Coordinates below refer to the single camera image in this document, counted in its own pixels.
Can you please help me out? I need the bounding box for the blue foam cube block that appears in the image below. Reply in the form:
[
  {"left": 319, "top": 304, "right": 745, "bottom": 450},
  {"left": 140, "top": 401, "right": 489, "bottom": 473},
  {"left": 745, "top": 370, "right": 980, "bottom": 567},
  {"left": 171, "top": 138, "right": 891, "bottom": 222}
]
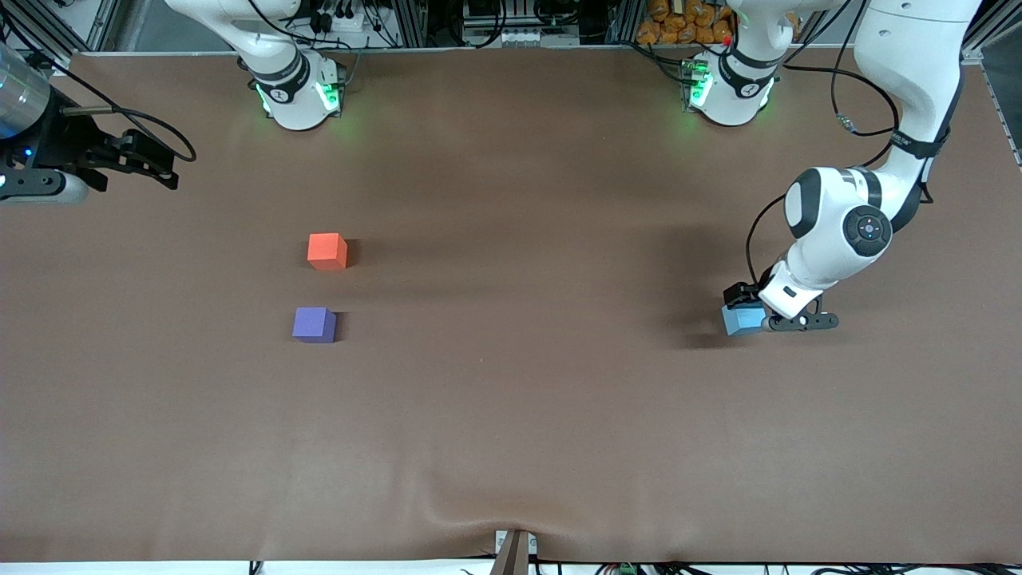
[{"left": 722, "top": 303, "right": 769, "bottom": 337}]

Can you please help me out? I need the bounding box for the orange foam cube block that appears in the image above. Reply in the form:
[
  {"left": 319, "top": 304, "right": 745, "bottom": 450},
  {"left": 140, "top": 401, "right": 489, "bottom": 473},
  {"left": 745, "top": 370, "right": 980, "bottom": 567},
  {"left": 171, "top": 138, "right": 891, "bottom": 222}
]
[{"left": 307, "top": 232, "right": 349, "bottom": 272}]

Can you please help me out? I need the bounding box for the purple foam cube block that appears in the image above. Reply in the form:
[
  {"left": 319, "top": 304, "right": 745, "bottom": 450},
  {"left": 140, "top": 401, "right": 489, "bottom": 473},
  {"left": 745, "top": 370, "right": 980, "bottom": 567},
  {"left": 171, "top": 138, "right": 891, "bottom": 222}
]
[{"left": 291, "top": 307, "right": 338, "bottom": 344}]

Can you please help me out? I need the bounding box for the white terminal block unit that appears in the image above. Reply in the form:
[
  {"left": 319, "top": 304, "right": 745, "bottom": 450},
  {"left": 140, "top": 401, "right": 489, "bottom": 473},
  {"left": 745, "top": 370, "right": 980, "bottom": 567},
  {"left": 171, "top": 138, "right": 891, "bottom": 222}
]
[{"left": 461, "top": 0, "right": 582, "bottom": 49}]

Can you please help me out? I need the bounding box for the brown table mat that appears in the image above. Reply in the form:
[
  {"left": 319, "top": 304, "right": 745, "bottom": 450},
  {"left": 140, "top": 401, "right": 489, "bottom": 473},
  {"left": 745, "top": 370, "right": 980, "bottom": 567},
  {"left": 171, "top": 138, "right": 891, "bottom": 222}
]
[{"left": 0, "top": 44, "right": 1022, "bottom": 565}]

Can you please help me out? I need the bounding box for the white power strip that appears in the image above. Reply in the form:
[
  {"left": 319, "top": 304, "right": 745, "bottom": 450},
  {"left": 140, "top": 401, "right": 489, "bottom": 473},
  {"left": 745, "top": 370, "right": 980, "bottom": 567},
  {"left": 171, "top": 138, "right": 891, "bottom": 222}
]
[{"left": 307, "top": 0, "right": 382, "bottom": 34}]

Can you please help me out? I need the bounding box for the bag of orange items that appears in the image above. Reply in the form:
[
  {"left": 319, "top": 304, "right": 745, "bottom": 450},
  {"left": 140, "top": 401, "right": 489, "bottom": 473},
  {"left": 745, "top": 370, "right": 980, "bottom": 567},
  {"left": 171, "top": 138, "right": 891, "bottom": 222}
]
[{"left": 636, "top": 0, "right": 735, "bottom": 46}]

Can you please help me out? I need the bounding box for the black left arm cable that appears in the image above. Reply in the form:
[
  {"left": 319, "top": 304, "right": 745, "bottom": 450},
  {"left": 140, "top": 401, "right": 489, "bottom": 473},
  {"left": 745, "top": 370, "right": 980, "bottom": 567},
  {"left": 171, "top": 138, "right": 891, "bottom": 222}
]
[{"left": 747, "top": 0, "right": 955, "bottom": 290}]

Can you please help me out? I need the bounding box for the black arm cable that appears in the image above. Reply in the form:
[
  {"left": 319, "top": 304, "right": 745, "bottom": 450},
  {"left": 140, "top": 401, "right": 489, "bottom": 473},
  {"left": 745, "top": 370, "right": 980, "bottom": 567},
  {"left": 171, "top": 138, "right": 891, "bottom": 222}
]
[
  {"left": 747, "top": 0, "right": 955, "bottom": 290},
  {"left": 0, "top": 12, "right": 198, "bottom": 165}
]

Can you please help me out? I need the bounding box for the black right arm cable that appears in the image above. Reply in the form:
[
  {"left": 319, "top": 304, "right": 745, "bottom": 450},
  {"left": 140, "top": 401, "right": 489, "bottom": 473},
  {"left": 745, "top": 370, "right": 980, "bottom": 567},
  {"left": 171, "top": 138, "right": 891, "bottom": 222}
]
[{"left": 0, "top": 12, "right": 198, "bottom": 165}]

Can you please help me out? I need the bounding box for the aluminium frame profile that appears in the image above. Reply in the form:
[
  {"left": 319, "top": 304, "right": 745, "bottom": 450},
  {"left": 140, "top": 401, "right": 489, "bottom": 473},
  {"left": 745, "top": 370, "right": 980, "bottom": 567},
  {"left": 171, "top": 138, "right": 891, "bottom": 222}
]
[
  {"left": 604, "top": 0, "right": 648, "bottom": 45},
  {"left": 0, "top": 0, "right": 121, "bottom": 57},
  {"left": 961, "top": 0, "right": 1022, "bottom": 63},
  {"left": 391, "top": 0, "right": 436, "bottom": 49}
]

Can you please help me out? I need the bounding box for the black cable bundle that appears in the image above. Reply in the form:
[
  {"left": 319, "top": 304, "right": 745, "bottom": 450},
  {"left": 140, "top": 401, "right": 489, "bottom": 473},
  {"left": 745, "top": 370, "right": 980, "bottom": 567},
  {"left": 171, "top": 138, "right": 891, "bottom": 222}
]
[{"left": 663, "top": 563, "right": 1022, "bottom": 575}]

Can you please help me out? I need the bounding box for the white mount bracket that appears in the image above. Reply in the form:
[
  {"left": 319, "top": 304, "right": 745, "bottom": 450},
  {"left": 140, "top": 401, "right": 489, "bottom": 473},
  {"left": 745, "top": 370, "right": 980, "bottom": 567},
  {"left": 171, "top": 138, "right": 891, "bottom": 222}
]
[{"left": 495, "top": 530, "right": 539, "bottom": 557}]

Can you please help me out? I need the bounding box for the brown camera mount post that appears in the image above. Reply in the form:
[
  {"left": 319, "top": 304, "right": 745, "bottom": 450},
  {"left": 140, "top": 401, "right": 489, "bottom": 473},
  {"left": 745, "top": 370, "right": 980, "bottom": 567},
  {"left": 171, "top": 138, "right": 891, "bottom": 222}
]
[{"left": 489, "top": 527, "right": 531, "bottom": 575}]

